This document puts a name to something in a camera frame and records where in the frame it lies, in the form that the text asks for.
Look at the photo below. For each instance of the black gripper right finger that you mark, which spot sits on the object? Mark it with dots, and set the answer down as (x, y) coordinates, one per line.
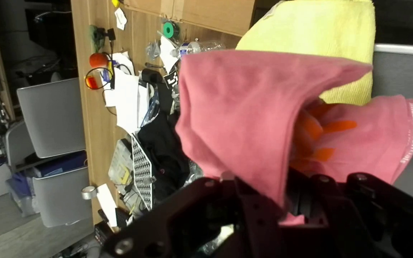
(326, 201)

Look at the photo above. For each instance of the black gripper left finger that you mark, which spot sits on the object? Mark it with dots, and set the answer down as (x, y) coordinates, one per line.
(244, 210)

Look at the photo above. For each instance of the pink shirt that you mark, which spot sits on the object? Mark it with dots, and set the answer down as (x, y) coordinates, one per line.
(236, 115)

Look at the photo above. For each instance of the yellow shirt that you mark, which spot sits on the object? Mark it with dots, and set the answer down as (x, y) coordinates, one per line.
(322, 33)

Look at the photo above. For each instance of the black cloth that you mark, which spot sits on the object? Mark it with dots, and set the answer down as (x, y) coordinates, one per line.
(161, 152)

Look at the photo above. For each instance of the striped grey fabric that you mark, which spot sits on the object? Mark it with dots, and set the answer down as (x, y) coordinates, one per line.
(142, 172)

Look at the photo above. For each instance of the white paper sheets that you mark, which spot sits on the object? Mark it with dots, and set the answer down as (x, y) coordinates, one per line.
(125, 98)

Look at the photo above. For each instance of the green tape roll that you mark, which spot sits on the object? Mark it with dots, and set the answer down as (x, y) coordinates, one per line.
(170, 29)

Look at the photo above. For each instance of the orange ball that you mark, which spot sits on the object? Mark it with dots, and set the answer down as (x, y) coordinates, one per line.
(98, 59)

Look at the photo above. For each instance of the dark green clip toy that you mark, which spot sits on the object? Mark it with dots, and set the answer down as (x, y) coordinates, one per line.
(102, 36)

